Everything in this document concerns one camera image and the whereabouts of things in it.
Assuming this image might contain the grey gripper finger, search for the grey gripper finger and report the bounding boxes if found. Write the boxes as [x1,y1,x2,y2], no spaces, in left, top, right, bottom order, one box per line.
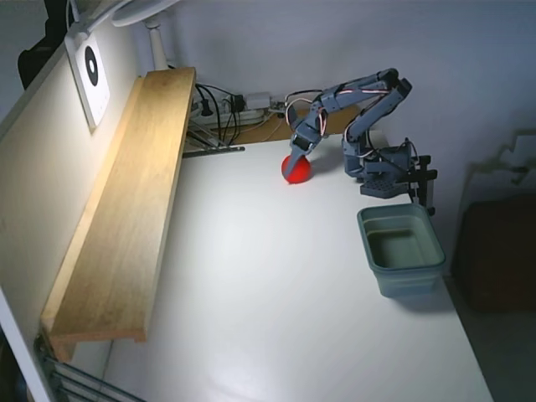
[285,149,310,177]

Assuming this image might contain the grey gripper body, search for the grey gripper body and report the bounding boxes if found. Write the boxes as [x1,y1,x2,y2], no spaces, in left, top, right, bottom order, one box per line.
[291,114,326,157]

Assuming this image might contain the red ball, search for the red ball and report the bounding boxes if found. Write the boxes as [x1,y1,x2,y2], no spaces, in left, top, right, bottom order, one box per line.
[280,153,313,185]

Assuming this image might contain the grey plastic container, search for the grey plastic container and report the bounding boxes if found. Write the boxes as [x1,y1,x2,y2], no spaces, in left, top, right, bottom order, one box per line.
[356,204,447,299]

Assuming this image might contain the white power strip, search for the white power strip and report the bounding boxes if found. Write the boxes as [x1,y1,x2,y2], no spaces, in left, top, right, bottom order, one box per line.
[190,105,271,126]

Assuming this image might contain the black table clamp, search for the black table clamp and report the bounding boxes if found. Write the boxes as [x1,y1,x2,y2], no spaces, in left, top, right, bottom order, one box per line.
[408,154,439,217]

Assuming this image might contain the long wooden shelf board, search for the long wooden shelf board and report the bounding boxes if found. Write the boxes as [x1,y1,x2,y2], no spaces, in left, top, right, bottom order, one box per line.
[39,66,198,363]

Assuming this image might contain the white desk lamp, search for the white desk lamp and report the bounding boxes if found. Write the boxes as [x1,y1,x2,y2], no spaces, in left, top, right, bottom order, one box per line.
[111,0,182,70]

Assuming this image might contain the white device with black circle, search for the white device with black circle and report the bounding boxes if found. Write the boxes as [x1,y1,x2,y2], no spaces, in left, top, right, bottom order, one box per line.
[64,32,112,129]

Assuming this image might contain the dark brown case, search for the dark brown case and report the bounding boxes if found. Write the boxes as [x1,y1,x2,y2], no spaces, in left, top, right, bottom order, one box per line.
[455,199,536,312]

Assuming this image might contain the white thin cable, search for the white thin cable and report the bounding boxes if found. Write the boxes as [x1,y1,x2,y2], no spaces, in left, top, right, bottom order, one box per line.
[246,104,286,144]

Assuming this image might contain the metal shelf bracket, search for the metal shelf bracket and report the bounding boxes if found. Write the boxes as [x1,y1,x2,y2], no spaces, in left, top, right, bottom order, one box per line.
[182,123,246,159]

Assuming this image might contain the grey robot base mount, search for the grey robot base mount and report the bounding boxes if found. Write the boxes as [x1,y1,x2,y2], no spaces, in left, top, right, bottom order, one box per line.
[358,140,420,198]

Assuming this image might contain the black plug with cable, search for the black plug with cable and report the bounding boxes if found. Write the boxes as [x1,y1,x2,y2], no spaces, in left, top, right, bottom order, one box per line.
[195,83,235,146]

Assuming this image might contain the metal frame rails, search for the metal frame rails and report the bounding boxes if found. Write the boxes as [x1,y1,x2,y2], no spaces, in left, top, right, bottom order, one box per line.
[33,332,146,402]

